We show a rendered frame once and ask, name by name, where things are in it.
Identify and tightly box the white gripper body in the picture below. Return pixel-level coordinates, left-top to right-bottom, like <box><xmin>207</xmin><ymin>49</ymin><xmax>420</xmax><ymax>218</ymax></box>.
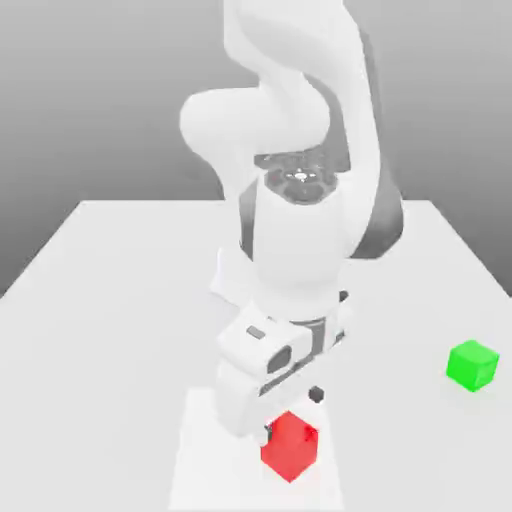
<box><xmin>214</xmin><ymin>328</ymin><xmax>352</xmax><ymax>441</ymax></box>

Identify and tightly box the small red cube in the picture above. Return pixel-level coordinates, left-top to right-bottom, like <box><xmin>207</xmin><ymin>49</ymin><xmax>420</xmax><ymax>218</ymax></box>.
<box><xmin>259</xmin><ymin>409</ymin><xmax>320</xmax><ymax>484</ymax></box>

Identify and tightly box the small green cube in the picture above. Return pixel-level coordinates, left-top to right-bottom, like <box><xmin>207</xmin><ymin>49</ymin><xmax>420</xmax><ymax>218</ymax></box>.
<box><xmin>445</xmin><ymin>338</ymin><xmax>501</xmax><ymax>393</ymax></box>

